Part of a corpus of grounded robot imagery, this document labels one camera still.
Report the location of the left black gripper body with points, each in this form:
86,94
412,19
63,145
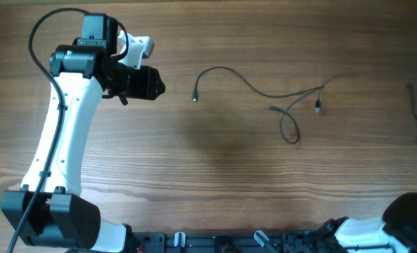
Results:
139,83

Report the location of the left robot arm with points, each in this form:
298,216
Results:
48,209

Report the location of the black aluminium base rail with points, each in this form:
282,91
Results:
296,241

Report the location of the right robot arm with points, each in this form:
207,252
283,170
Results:
394,231

